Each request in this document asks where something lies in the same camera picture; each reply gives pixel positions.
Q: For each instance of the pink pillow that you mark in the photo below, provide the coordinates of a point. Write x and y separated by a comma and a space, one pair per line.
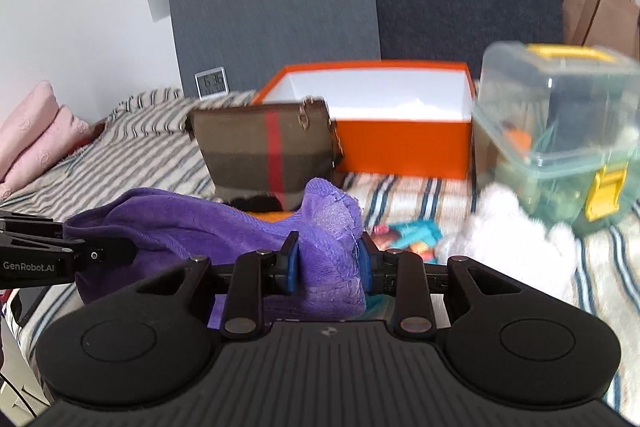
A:
35, 137

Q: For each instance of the white digital clock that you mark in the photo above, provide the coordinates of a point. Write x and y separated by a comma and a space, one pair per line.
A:
211, 83

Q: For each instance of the brown plaid zipper pouch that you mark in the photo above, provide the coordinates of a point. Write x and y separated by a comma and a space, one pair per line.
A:
235, 147

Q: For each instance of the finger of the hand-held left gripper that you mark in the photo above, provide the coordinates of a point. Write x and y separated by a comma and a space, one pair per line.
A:
107, 252

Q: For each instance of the striped blanket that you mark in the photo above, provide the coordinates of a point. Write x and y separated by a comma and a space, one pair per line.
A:
150, 147

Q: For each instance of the orange cardboard box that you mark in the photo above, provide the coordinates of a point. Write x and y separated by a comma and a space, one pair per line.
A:
400, 147

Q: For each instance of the purple fleece cloth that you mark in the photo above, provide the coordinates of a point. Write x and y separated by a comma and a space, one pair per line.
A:
200, 227

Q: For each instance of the clear storage box yellow latch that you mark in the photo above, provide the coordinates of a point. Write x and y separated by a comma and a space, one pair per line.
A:
550, 132

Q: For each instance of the white plush toy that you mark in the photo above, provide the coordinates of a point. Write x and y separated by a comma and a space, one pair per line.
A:
510, 232

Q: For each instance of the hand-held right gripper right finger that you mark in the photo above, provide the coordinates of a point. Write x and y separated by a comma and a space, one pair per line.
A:
364, 267

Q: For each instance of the teal printed packet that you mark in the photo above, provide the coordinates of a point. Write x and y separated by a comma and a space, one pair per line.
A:
415, 232

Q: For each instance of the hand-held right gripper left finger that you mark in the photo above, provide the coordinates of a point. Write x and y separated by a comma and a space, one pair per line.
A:
291, 267

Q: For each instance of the brown paper bag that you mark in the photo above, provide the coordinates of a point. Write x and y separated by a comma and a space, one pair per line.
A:
600, 12

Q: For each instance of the black fuzzy scrunchie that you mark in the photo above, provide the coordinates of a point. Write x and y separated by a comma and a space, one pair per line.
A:
257, 203

